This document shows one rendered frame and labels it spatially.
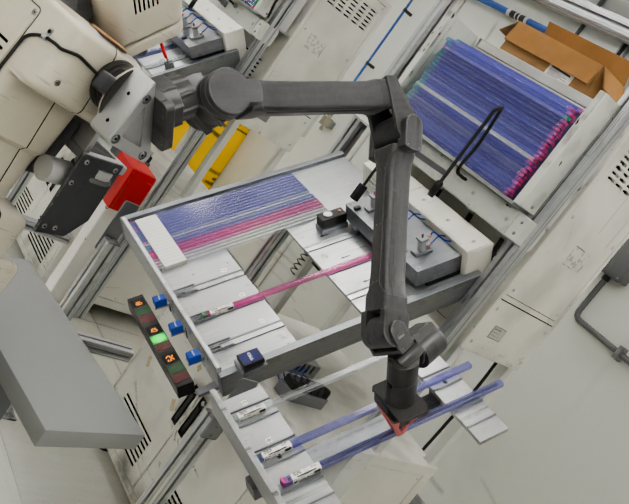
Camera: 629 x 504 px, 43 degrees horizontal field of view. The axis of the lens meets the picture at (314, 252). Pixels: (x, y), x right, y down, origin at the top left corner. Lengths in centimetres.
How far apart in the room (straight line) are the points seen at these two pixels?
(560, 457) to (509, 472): 23
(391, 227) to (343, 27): 191
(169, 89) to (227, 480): 121
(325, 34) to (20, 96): 207
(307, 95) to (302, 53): 182
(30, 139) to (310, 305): 320
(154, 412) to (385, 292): 120
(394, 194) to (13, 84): 67
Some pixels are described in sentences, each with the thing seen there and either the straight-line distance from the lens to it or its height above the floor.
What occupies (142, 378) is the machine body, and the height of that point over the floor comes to 30.
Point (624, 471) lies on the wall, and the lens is 336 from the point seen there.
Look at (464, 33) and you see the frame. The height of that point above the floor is 169.
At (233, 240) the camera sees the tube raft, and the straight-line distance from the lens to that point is 215.
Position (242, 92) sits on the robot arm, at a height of 128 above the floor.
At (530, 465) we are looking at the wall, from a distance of 352.
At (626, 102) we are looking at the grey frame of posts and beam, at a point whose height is 173.
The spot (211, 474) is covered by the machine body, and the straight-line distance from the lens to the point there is 223.
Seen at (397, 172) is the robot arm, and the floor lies 131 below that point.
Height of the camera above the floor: 140
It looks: 11 degrees down
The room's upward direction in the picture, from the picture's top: 36 degrees clockwise
